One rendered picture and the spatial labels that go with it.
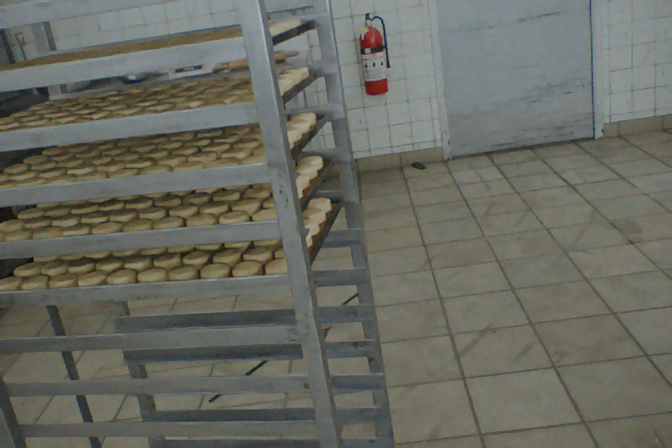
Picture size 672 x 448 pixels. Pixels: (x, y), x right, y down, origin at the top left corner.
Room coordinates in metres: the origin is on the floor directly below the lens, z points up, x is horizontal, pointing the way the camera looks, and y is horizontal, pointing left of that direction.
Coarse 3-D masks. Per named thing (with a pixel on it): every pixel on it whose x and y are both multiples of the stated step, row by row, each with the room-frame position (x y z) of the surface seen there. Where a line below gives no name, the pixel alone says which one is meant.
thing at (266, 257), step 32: (320, 224) 1.26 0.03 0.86; (64, 256) 1.26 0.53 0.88; (96, 256) 1.24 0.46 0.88; (128, 256) 1.22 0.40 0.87; (160, 256) 1.17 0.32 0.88; (192, 256) 1.15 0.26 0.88; (224, 256) 1.12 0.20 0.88; (256, 256) 1.10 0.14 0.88; (0, 288) 1.14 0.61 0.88; (32, 288) 1.13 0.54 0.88
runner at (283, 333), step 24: (24, 336) 1.11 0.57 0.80; (48, 336) 1.09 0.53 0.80; (72, 336) 1.08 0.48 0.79; (96, 336) 1.07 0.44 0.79; (120, 336) 1.06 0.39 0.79; (144, 336) 1.05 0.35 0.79; (168, 336) 1.04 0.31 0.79; (192, 336) 1.03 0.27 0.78; (216, 336) 1.02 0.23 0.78; (240, 336) 1.01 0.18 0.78; (264, 336) 1.00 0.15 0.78; (288, 336) 0.99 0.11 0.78
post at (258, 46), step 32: (256, 0) 0.95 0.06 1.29; (256, 32) 0.95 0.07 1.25; (256, 64) 0.95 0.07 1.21; (256, 96) 0.95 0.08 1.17; (288, 160) 0.96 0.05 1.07; (288, 192) 0.95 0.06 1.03; (288, 224) 0.95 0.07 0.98; (288, 256) 0.95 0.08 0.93; (320, 320) 0.97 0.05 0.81; (320, 352) 0.95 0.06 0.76; (320, 384) 0.95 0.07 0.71; (320, 416) 0.95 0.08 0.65
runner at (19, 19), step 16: (48, 0) 1.05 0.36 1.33; (64, 0) 1.04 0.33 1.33; (80, 0) 1.04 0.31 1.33; (96, 0) 1.03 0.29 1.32; (112, 0) 1.03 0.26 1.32; (128, 0) 1.02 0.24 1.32; (144, 0) 1.02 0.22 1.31; (160, 0) 1.01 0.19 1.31; (0, 16) 1.07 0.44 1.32; (16, 16) 1.06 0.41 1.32; (32, 16) 1.06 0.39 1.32; (48, 16) 1.05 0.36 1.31; (64, 16) 1.05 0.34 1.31
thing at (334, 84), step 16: (320, 0) 1.39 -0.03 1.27; (320, 32) 1.39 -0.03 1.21; (320, 48) 1.39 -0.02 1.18; (336, 48) 1.40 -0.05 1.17; (336, 80) 1.39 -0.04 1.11; (336, 96) 1.39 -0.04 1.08; (336, 128) 1.39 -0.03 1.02; (336, 144) 1.39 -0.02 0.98; (352, 160) 1.40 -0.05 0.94; (352, 176) 1.39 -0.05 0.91; (352, 208) 1.39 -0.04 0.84; (352, 224) 1.39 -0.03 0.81; (352, 256) 1.39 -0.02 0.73; (368, 272) 1.40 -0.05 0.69; (368, 288) 1.39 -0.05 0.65; (368, 336) 1.39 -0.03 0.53; (384, 384) 1.40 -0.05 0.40; (384, 400) 1.39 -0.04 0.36; (384, 432) 1.39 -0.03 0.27
